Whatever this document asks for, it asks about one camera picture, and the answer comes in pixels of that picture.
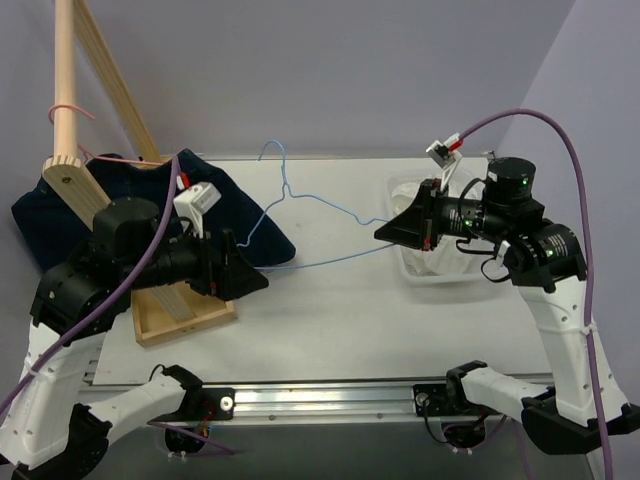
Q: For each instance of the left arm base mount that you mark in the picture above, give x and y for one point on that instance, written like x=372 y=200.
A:
x=188 y=432

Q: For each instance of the aluminium mounting rail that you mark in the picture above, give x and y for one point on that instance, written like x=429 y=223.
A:
x=325 y=402

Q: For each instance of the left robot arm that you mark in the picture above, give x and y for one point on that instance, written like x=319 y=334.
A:
x=47 y=432

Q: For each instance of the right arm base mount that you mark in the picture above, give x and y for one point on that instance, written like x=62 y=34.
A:
x=462 y=428

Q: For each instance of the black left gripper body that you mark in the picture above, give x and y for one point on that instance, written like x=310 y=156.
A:
x=213 y=270

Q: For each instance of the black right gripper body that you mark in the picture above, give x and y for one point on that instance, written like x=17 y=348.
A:
x=428 y=215

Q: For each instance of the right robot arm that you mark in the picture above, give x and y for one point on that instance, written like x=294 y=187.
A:
x=545 y=263

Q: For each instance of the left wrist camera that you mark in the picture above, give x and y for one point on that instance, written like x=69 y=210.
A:
x=192 y=202

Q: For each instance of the wooden clothes rack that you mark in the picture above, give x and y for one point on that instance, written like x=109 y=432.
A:
x=160 y=314

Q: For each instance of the white pleated skirt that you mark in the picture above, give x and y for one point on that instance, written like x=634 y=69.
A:
x=440 y=260

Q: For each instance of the pink wire hanger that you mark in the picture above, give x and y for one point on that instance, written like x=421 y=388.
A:
x=63 y=118

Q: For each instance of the dark navy garment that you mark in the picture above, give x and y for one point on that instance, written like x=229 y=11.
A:
x=51 y=230

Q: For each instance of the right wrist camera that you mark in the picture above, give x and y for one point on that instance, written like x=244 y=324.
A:
x=447 y=156

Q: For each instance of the clear plastic basket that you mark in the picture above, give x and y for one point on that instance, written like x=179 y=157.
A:
x=415 y=280

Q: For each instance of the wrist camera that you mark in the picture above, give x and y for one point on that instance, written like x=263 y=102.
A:
x=192 y=202
x=447 y=156

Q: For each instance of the light blue wire hanger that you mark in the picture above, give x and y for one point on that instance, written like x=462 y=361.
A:
x=287 y=192

